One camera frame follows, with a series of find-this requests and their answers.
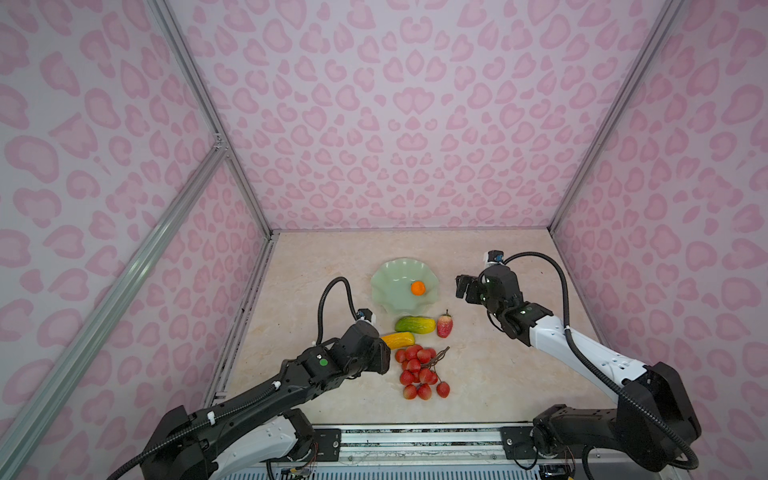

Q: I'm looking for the red fake strawberry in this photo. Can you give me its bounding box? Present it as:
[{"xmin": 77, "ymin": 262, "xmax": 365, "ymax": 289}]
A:
[{"xmin": 436, "ymin": 310, "xmax": 454, "ymax": 338}]

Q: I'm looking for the small orange fake fruit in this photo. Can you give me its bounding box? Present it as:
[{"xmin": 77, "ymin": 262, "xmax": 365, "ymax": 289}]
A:
[{"xmin": 410, "ymin": 280, "xmax": 427, "ymax": 296}]

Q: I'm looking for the green yellow fake mango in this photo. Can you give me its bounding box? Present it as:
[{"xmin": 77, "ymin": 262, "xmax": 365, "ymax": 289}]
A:
[{"xmin": 395, "ymin": 316, "xmax": 437, "ymax": 335}]

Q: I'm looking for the red fake cherry bunch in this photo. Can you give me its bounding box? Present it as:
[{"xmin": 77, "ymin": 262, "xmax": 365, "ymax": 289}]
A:
[{"xmin": 394, "ymin": 344, "xmax": 451, "ymax": 401}]

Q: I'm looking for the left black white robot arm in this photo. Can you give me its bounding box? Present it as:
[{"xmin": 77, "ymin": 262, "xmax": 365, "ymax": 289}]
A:
[{"xmin": 139, "ymin": 320, "xmax": 391, "ymax": 479}]

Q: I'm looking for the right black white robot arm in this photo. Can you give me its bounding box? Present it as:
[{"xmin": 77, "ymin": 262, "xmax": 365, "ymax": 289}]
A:
[{"xmin": 456, "ymin": 261, "xmax": 702, "ymax": 472}]

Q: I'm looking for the light green scalloped fruit bowl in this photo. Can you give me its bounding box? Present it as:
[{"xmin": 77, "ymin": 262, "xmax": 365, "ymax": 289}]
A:
[{"xmin": 370, "ymin": 258, "xmax": 440, "ymax": 317}]

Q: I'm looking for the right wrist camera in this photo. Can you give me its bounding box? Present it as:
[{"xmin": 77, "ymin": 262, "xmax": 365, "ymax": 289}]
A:
[{"xmin": 485, "ymin": 250, "xmax": 504, "ymax": 268}]

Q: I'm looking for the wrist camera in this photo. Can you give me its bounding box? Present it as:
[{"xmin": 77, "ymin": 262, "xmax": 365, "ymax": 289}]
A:
[
  {"xmin": 485, "ymin": 250, "xmax": 504, "ymax": 268},
  {"xmin": 355, "ymin": 308, "xmax": 375, "ymax": 323}
]

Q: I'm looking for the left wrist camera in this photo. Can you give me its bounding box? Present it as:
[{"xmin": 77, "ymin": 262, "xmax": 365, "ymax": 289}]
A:
[{"xmin": 355, "ymin": 308, "xmax": 375, "ymax": 323}]

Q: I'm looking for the left black corrugated cable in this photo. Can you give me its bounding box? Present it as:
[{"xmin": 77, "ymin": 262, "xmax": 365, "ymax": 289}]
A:
[{"xmin": 315, "ymin": 276, "xmax": 361, "ymax": 346}]

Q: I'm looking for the black corrugated cable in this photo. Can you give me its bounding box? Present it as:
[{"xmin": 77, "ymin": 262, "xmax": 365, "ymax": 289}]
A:
[
  {"xmin": 315, "ymin": 276, "xmax": 361, "ymax": 346},
  {"xmin": 502, "ymin": 251, "xmax": 701, "ymax": 471}
]

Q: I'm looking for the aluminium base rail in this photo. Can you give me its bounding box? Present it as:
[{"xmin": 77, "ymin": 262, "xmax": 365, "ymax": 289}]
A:
[{"xmin": 215, "ymin": 422, "xmax": 679, "ymax": 480}]

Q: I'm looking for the right black corrugated cable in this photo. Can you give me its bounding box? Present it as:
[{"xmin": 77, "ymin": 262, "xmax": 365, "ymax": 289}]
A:
[{"xmin": 502, "ymin": 251, "xmax": 701, "ymax": 471}]

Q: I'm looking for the right corner aluminium post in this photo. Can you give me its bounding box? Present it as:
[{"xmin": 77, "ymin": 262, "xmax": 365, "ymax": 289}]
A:
[{"xmin": 547, "ymin": 0, "xmax": 689, "ymax": 236}]

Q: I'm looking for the corner aluminium post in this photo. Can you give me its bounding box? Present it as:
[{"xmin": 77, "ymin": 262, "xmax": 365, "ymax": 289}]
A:
[
  {"xmin": 146, "ymin": 0, "xmax": 273, "ymax": 240},
  {"xmin": 547, "ymin": 0, "xmax": 689, "ymax": 236}
]

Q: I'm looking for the diagonal aluminium frame bar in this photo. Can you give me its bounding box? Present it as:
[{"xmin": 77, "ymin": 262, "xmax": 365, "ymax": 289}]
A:
[{"xmin": 1, "ymin": 146, "xmax": 228, "ymax": 479}]

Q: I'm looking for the left corner aluminium post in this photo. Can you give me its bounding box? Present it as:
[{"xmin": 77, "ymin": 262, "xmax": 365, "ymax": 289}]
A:
[{"xmin": 146, "ymin": 0, "xmax": 273, "ymax": 240}]

